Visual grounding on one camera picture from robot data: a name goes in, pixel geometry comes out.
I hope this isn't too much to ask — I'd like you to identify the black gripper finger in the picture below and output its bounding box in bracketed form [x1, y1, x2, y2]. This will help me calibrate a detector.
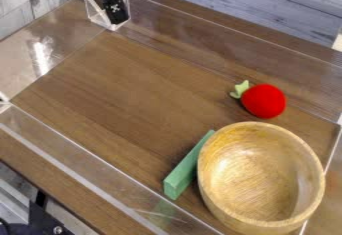
[92, 0, 131, 25]

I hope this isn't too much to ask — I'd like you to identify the red felt ball with leaf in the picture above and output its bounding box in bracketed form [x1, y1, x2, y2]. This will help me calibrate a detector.
[230, 80, 288, 119]

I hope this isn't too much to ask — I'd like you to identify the green rectangular block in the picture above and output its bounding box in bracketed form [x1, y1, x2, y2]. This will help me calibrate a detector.
[163, 130, 215, 200]

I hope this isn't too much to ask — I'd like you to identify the wooden bowl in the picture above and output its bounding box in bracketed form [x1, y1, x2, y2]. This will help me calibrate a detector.
[197, 122, 326, 235]

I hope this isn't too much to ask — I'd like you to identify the clear acrylic corner bracket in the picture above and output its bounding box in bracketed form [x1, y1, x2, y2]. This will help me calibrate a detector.
[84, 0, 130, 31]

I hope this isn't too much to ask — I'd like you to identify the clear acrylic left wall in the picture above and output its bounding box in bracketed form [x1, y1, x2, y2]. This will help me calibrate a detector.
[0, 0, 103, 101]

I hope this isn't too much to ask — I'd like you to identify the clear acrylic wall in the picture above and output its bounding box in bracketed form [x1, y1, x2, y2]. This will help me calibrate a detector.
[119, 0, 342, 120]
[0, 102, 223, 235]
[0, 0, 103, 101]

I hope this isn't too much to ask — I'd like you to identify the clear acrylic back wall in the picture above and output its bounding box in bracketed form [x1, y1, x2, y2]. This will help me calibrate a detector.
[119, 0, 342, 120]

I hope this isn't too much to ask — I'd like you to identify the clear acrylic front wall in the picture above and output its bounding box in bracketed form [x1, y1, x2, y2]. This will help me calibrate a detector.
[0, 102, 223, 235]

